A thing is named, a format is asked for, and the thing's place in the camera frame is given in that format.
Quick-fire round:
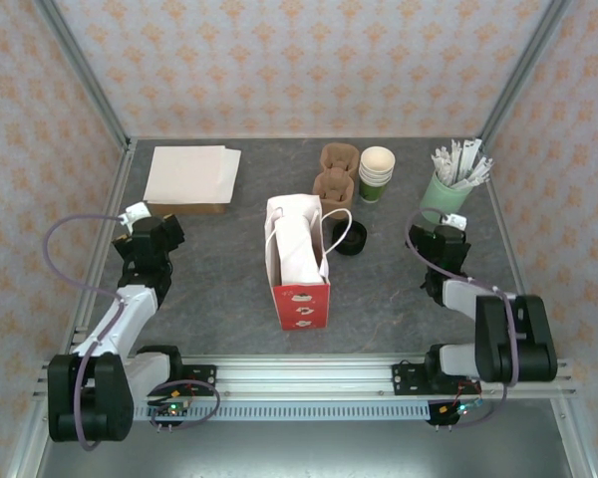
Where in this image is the red white paper bag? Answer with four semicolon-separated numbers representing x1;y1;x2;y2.
263;193;354;333

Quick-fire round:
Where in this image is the brown cardboard box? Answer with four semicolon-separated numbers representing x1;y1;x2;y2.
147;200;228;215

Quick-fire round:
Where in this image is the mint green straw holder cup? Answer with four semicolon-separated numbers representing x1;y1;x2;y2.
419;168;472;225

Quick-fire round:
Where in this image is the white paper napkin stack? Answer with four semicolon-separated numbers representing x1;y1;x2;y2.
143;144;243;205

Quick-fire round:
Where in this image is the white paper wrapped straw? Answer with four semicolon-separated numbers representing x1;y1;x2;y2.
452;156;494;190
430;151;453;188
448;139;462;184
465;139;485;185
458;138;479;183

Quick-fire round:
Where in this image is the green paper cup stack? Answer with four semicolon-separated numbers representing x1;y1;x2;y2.
358;145;397;205

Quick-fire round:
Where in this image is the brown pulp cup carrier stack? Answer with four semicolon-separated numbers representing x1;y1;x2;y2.
312;142;359;213

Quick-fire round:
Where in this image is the grey metal sheet panel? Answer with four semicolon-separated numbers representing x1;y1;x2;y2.
9;420;594;478

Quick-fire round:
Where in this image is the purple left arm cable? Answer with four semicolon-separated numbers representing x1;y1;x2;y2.
46;212;221;452

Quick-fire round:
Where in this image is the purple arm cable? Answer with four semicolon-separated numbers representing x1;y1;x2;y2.
405;207;522;429
46;212;221;452

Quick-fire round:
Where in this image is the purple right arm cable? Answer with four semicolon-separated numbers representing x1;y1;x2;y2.
405;207;522;429

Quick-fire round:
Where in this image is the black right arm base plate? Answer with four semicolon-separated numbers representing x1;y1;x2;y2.
392;361;480;397

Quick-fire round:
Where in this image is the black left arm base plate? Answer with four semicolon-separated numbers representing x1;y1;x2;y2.
178;364;218;397

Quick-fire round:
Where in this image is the aluminium frame post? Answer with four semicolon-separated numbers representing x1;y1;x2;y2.
32;0;132;150
476;0;575;145

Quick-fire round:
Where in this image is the aluminium mounting rail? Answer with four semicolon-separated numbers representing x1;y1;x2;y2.
32;354;579;402

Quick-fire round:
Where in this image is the grey slotted cable duct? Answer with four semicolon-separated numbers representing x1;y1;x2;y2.
132;402;433;423

